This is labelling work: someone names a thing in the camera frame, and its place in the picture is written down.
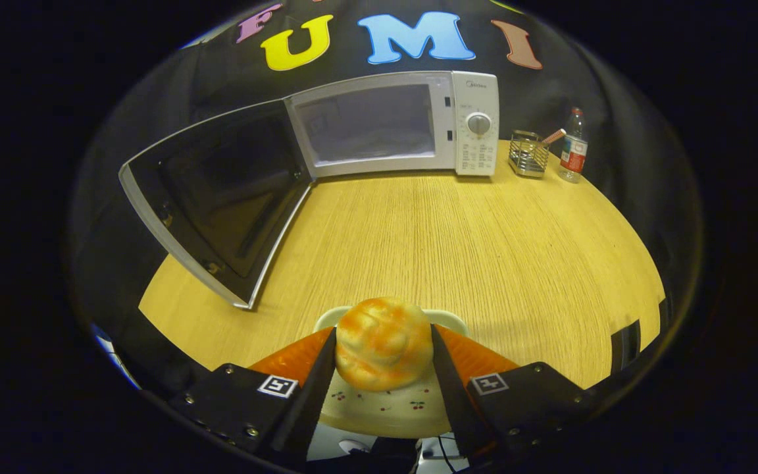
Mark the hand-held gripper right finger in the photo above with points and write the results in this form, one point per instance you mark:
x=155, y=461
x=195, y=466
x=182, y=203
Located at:
x=454, y=395

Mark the white microwave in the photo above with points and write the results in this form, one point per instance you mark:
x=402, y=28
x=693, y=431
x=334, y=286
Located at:
x=474, y=89

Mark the pink striped straw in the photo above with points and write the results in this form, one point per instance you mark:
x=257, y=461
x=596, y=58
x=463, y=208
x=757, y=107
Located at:
x=555, y=136

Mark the orange glazed bread bun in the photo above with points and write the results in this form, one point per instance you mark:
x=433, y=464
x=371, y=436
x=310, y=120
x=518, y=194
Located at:
x=382, y=342

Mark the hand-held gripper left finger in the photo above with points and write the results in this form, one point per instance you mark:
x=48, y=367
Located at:
x=310, y=395

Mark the cream cherry-print plate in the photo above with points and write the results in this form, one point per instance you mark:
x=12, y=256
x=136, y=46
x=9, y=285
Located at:
x=385, y=413

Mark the clear red-label water bottle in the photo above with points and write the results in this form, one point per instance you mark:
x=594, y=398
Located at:
x=573, y=155

